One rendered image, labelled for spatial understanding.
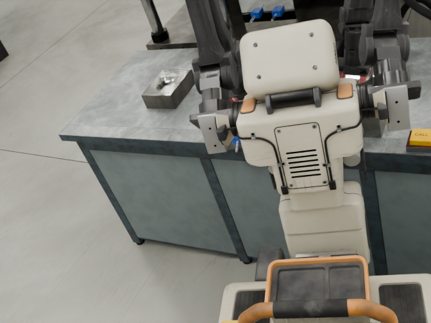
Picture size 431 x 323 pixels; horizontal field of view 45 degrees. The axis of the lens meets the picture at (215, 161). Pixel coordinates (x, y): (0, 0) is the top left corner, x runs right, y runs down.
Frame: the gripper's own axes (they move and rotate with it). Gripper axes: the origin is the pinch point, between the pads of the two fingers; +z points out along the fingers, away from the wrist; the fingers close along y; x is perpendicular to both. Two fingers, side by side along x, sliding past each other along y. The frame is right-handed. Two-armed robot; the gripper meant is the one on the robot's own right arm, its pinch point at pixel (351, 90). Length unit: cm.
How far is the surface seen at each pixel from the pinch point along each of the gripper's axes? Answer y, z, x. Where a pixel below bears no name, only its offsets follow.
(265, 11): 60, 5, -79
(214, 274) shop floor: 61, 107, -4
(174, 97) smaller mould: 76, 20, -15
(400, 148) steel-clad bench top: -16.6, 16.1, 3.8
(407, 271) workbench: -23, 80, -9
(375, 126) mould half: -8.0, 11.8, 0.0
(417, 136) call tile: -21.1, 11.5, 2.7
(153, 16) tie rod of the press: 120, 8, -74
